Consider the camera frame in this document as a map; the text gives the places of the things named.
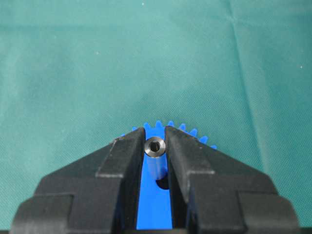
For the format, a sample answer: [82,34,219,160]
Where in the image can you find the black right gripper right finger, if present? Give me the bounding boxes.
[165,126,301,234]

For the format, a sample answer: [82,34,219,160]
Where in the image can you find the green table cloth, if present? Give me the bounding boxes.
[0,0,312,230]

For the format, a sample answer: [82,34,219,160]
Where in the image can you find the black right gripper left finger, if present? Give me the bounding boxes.
[10,128,145,234]

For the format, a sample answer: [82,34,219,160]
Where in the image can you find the small silver metal shaft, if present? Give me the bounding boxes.
[144,136,167,180]

